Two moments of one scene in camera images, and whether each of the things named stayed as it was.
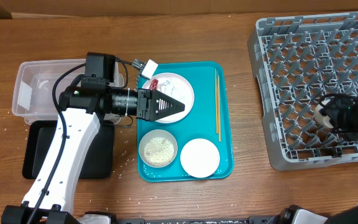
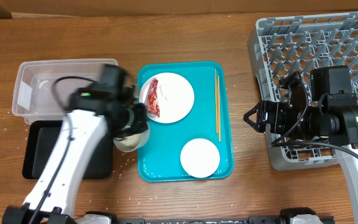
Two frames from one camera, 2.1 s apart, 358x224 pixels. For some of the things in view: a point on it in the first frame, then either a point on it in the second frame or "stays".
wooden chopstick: [215, 100] stays
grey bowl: [158, 148] to [133, 142]
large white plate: [177, 88] stays
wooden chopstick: [219, 118] stays
